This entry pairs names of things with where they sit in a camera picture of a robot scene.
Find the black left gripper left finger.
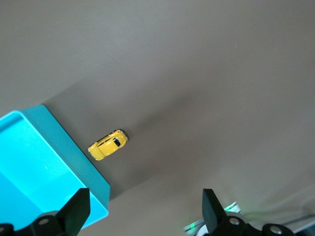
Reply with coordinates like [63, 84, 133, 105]
[0, 188, 91, 236]

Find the turquoise plastic bin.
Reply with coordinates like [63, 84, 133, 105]
[0, 104, 111, 231]

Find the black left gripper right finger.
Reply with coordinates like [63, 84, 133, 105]
[202, 188, 296, 236]

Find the yellow beetle toy car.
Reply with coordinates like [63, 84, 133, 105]
[88, 129, 129, 162]

